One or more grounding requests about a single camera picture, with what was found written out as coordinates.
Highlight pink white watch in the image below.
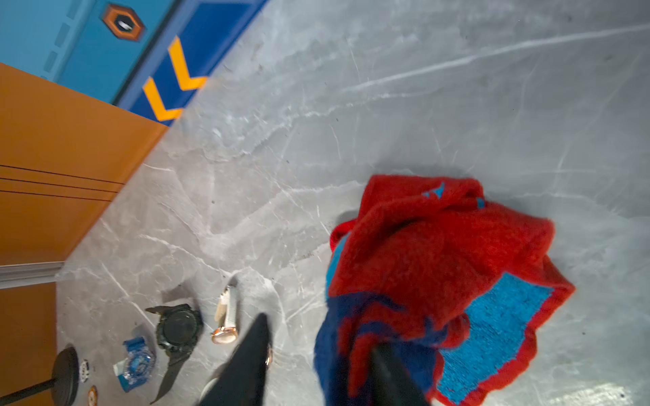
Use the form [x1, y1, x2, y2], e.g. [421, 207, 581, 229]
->
[199, 377, 218, 403]

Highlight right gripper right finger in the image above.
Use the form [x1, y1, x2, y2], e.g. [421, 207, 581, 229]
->
[370, 343, 429, 406]

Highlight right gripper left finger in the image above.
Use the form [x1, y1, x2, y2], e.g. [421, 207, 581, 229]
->
[198, 313, 271, 406]

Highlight red and blue cloth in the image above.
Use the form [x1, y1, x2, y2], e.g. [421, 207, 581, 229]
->
[314, 174, 575, 405]

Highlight brown round disc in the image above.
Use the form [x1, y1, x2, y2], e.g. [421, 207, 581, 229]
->
[86, 386, 98, 406]

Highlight black microphone on stand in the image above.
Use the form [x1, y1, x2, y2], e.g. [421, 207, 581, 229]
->
[1, 346, 81, 406]

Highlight white round disc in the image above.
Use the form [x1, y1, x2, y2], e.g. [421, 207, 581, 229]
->
[79, 359, 91, 382]

